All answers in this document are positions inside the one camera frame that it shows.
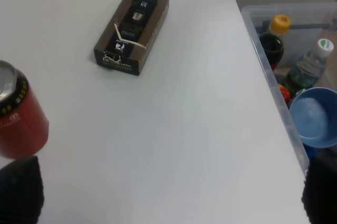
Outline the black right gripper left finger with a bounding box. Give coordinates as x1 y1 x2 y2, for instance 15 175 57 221
1 156 44 223

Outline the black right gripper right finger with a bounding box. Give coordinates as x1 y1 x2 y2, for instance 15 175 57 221
301 152 336 223

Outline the red soda can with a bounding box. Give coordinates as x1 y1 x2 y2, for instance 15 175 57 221
1 61 49 159

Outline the blue plastic bowl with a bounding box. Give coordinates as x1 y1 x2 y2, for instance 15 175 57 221
289 87 336 149

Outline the small red orange toy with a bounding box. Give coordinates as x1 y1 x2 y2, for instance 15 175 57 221
279 84 291 104

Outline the green water bottle white cap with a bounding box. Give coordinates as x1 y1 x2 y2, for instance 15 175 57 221
282 38 334 98

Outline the clear plastic storage bin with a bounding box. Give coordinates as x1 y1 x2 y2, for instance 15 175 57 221
241 2 336 171

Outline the dark soda bottle yellow cap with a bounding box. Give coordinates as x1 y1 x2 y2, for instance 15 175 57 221
259 14 291 71

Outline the brown coffee capsule box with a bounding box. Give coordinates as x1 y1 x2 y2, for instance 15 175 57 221
94 0 170 76

